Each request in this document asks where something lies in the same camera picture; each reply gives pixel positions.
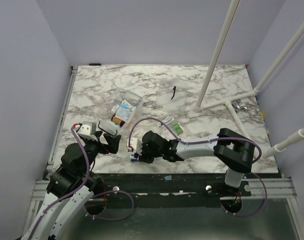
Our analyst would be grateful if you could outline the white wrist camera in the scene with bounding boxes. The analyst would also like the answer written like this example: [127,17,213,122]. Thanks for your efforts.
[75,121,98,142]
[127,138,142,155]

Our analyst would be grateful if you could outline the white paper sachets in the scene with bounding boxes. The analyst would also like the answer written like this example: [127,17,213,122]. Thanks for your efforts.
[162,115,175,125]

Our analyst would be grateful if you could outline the small green medicine carton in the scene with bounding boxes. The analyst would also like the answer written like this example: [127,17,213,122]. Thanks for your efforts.
[172,123,183,135]

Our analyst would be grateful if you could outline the white gauze roll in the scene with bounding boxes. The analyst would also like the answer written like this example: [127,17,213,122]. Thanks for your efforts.
[130,153,139,162]

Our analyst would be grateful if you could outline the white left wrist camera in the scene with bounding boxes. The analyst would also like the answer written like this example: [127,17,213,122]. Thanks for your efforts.
[75,121,98,142]

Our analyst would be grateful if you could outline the blue white gauze dressing pack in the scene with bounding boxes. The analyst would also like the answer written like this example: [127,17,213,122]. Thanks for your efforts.
[115,100,136,122]

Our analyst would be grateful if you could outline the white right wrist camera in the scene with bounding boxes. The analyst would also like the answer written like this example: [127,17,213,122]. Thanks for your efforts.
[127,138,142,155]

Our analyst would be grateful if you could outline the metal clamp on pipe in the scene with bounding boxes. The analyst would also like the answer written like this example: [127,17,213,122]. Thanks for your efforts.
[232,99,248,113]

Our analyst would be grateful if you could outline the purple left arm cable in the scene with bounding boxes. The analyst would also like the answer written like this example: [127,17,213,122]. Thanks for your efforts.
[26,122,135,240]

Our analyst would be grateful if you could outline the white pvc pipe frame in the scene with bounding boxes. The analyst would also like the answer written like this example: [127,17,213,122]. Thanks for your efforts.
[196,0,304,162]

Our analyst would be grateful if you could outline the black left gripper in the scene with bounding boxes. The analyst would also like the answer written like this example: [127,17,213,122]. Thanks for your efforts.
[79,131,121,176]

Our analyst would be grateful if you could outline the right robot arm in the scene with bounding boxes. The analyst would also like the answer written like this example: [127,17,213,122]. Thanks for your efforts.
[130,128,256,196]

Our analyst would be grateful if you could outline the amber bottle orange cap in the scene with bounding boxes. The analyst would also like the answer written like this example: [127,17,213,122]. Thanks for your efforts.
[111,115,126,128]

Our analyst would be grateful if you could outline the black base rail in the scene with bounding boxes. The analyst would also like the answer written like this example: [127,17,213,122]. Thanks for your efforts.
[41,172,285,208]

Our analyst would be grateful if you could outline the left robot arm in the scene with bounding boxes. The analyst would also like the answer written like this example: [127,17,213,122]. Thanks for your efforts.
[22,131,121,240]

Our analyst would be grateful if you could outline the white plastic bottle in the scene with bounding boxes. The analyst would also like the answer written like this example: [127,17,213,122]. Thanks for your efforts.
[110,104,119,115]

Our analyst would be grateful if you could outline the clear plastic medicine box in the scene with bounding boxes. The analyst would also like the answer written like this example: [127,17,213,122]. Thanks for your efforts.
[98,88,143,136]

